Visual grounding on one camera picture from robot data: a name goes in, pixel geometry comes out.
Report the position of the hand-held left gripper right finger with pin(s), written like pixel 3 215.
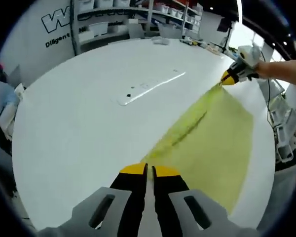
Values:
pixel 170 197

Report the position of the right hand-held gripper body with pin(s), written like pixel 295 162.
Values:
pixel 249 56

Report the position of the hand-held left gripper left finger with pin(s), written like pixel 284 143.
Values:
pixel 133 197

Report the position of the yellow blue grey garment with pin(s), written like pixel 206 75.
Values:
pixel 212 138

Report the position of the black tripod stand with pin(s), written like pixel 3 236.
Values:
pixel 227 34

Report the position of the spare hand-held gripper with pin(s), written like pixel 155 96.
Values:
pixel 188 40

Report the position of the stack of white plastic crates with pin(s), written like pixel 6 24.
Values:
pixel 283 128

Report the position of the rows of white storage bins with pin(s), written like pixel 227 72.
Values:
pixel 99 27

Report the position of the grey metal shelving unit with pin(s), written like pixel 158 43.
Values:
pixel 75 37

